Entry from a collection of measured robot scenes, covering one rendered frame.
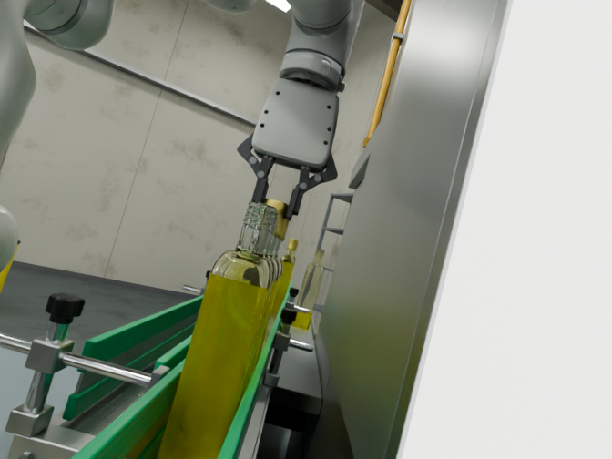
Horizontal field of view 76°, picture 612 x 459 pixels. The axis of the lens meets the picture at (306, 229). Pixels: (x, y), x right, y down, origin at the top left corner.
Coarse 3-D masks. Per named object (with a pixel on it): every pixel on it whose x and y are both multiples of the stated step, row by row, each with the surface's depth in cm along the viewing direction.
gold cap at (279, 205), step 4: (264, 200) 50; (268, 200) 50; (272, 200) 49; (276, 200) 49; (268, 204) 49; (272, 204) 49; (276, 204) 49; (280, 204) 49; (284, 204) 50; (276, 208) 49; (280, 208) 50; (284, 208) 50; (276, 212) 49; (280, 212) 50; (284, 212) 50; (280, 216) 50; (284, 216) 50; (280, 220) 50; (284, 220) 51; (280, 224) 50; (276, 228) 49; (280, 228) 50; (276, 232) 49; (280, 232) 50; (276, 236) 50; (280, 236) 50
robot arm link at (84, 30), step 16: (80, 0) 62; (96, 0) 63; (112, 0) 64; (80, 16) 63; (96, 16) 65; (112, 16) 66; (48, 32) 63; (64, 32) 63; (80, 32) 65; (96, 32) 66; (80, 48) 68
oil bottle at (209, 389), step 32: (224, 256) 37; (256, 256) 38; (224, 288) 36; (256, 288) 36; (224, 320) 36; (256, 320) 36; (192, 352) 36; (224, 352) 36; (192, 384) 35; (224, 384) 35; (192, 416) 35; (224, 416) 35; (160, 448) 35; (192, 448) 35
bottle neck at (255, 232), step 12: (252, 204) 38; (264, 204) 38; (252, 216) 38; (264, 216) 38; (252, 228) 38; (264, 228) 38; (240, 240) 38; (252, 240) 38; (264, 240) 38; (264, 252) 39
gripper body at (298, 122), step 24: (288, 96) 50; (312, 96) 50; (336, 96) 50; (264, 120) 50; (288, 120) 49; (312, 120) 49; (336, 120) 51; (264, 144) 49; (288, 144) 49; (312, 144) 49; (312, 168) 54
